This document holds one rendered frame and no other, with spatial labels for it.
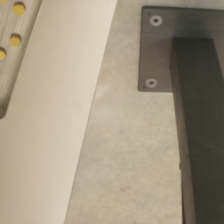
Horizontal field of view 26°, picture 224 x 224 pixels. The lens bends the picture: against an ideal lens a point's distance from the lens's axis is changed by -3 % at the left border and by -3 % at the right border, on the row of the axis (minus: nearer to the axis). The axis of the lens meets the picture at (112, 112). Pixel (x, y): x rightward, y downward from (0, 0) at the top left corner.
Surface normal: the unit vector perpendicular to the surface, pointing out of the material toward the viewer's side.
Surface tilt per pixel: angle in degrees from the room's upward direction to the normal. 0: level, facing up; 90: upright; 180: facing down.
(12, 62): 0
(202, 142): 90
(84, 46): 0
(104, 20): 0
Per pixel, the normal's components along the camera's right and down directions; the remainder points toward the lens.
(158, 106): -0.02, 0.67
